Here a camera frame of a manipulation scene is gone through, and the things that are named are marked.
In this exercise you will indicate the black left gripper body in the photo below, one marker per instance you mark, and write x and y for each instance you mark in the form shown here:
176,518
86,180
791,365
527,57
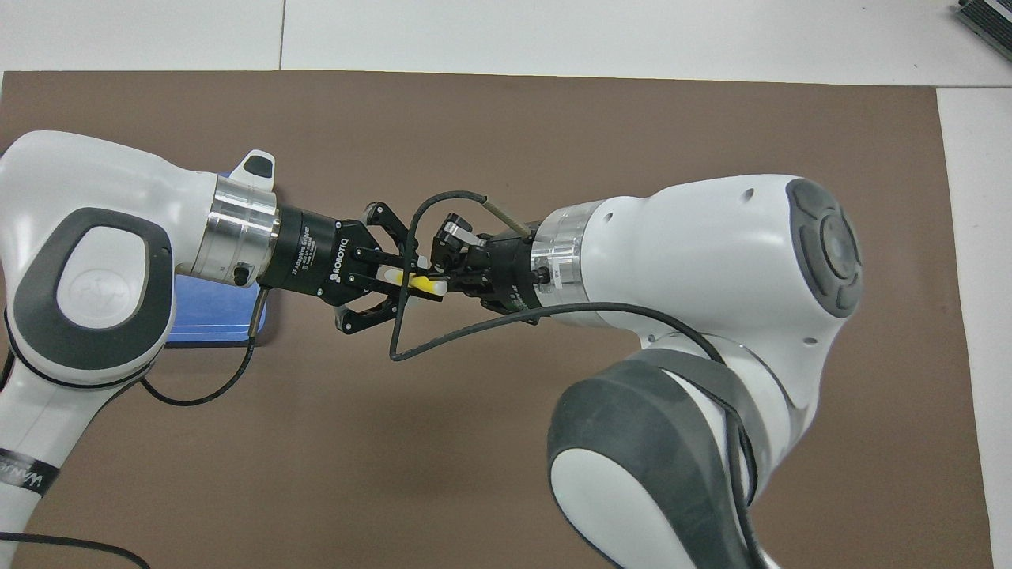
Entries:
316,257

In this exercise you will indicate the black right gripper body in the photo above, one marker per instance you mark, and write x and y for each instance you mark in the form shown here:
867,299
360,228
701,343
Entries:
506,273

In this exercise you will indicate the yellow pen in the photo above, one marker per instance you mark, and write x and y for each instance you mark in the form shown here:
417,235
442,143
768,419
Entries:
423,283

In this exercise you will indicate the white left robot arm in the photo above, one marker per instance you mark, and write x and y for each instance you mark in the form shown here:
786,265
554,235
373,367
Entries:
71,237

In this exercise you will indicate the blue plastic tray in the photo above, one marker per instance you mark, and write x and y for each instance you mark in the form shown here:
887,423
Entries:
213,320

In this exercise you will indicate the brown table mat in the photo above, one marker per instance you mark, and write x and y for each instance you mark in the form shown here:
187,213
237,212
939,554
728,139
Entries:
395,458

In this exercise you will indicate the grey ribbed device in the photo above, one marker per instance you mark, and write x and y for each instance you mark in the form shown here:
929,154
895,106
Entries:
988,20

